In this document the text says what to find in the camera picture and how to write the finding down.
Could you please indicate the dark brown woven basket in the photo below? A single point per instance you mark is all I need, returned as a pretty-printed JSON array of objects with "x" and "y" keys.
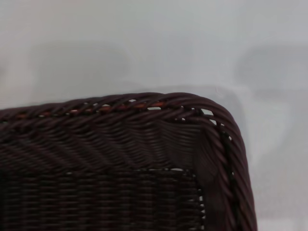
[{"x": 101, "y": 173}]

